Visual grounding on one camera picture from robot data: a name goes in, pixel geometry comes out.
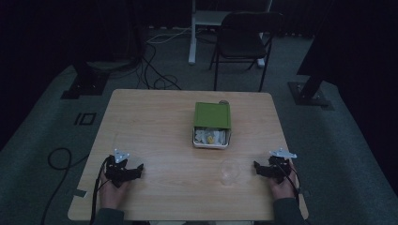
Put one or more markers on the small yellow packet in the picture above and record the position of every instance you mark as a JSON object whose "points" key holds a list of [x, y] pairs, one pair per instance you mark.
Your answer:
{"points": [[211, 139]]}

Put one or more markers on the clear plastic cup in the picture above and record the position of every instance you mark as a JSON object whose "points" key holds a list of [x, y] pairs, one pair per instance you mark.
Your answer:
{"points": [[229, 172]]}

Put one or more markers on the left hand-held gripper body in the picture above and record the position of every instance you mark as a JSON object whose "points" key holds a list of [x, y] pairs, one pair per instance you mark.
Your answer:
{"points": [[116, 170]]}

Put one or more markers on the white box tray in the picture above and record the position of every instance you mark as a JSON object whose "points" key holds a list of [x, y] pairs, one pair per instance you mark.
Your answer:
{"points": [[211, 144]]}

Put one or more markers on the person's left hand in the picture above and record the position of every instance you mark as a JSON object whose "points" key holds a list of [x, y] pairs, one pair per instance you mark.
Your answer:
{"points": [[112, 195]]}

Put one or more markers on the pile of white packets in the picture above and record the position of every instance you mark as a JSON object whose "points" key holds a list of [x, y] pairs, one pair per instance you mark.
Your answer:
{"points": [[203, 136]]}

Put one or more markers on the person's right hand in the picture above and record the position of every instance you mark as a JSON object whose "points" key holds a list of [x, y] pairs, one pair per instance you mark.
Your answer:
{"points": [[283, 189]]}

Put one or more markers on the small round grey object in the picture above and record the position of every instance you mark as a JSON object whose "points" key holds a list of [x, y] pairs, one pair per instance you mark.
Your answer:
{"points": [[224, 102]]}

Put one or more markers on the white desk frame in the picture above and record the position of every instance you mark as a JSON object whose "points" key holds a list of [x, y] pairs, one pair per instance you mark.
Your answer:
{"points": [[200, 28]]}

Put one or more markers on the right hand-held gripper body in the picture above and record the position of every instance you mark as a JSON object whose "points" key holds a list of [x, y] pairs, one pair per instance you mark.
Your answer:
{"points": [[278, 167]]}

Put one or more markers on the black stand base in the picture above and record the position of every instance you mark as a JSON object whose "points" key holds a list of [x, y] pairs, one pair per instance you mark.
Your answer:
{"points": [[86, 82], [309, 93]]}

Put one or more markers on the grey tape strip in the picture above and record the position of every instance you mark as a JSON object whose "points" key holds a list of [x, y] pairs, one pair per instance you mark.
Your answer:
{"points": [[80, 193]]}

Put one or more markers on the green sliding box lid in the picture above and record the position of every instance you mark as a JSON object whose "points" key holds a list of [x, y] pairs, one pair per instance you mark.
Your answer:
{"points": [[212, 115]]}

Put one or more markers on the black folding chair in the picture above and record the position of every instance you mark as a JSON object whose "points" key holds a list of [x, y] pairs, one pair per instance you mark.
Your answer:
{"points": [[242, 43]]}

